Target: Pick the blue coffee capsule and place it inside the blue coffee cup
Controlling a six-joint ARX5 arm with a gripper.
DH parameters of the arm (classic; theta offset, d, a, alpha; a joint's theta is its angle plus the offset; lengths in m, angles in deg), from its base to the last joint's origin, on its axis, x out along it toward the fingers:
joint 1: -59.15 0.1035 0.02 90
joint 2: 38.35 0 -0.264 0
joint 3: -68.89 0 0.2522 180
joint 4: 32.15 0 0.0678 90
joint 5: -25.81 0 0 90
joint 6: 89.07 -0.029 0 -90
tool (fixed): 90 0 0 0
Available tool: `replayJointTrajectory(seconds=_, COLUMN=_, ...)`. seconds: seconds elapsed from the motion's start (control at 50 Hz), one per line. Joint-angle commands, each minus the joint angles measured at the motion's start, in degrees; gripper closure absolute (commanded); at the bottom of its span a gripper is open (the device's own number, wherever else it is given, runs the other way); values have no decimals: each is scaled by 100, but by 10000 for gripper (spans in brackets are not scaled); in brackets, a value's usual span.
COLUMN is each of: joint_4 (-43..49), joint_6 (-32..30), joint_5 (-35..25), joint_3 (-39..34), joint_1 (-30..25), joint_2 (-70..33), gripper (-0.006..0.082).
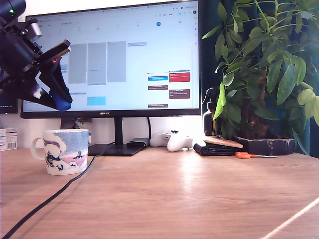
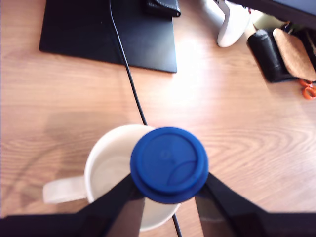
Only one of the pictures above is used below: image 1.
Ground blue coffee capsule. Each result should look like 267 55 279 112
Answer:
48 87 72 112

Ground dark monitor showing code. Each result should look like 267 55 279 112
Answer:
0 14 19 115

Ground small white cardboard box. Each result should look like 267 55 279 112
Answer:
0 127 18 152

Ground black Huawei computer monitor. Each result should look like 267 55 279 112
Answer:
20 0 202 157

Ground white mug with winter print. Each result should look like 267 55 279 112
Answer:
30 128 90 176

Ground small black flat device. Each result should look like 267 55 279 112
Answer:
127 137 150 148

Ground white game controller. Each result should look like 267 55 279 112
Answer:
149 130 194 153

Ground dark spray bottle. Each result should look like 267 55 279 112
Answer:
203 87 220 136

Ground black leather wallet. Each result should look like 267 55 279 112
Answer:
193 142 244 157

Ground round cork coaster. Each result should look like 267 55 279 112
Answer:
203 135 244 149

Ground green leafy houseplant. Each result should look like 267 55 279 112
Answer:
202 0 319 155

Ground dark rectangular planter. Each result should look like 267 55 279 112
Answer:
233 135 295 156

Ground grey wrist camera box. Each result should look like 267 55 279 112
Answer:
24 19 43 41

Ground thick black cable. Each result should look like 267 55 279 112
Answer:
0 145 112 239

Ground orange handled scissors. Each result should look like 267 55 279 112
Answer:
235 151 278 160

